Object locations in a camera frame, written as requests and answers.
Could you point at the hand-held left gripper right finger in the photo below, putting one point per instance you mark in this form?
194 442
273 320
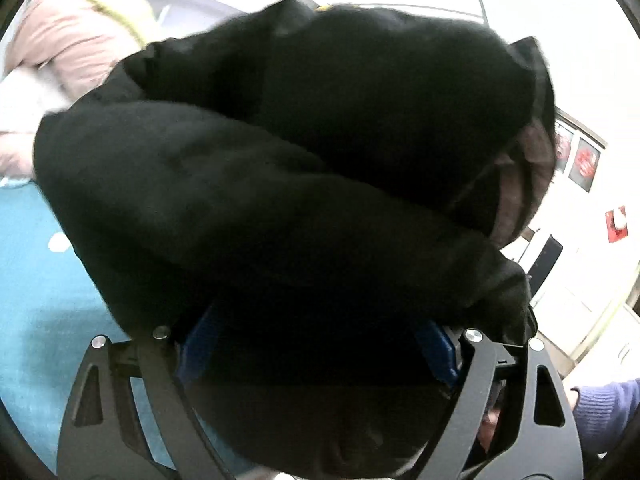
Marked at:
440 355

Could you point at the red wall picture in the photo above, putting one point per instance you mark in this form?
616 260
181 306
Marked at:
585 162
563 146

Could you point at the white cabinet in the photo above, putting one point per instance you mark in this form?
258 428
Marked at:
585 310

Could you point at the light pink padded garment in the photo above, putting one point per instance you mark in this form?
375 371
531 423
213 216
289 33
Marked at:
65 45

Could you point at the white and yellow garment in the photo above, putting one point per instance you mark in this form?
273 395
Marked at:
111 12

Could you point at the black jacket pink lining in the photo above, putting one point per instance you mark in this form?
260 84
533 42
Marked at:
300 160

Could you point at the red wall box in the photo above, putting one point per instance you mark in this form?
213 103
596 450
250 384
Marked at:
617 222

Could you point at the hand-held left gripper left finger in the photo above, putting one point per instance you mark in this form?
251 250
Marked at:
195 350

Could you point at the person's right forearm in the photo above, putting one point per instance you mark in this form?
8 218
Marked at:
605 410

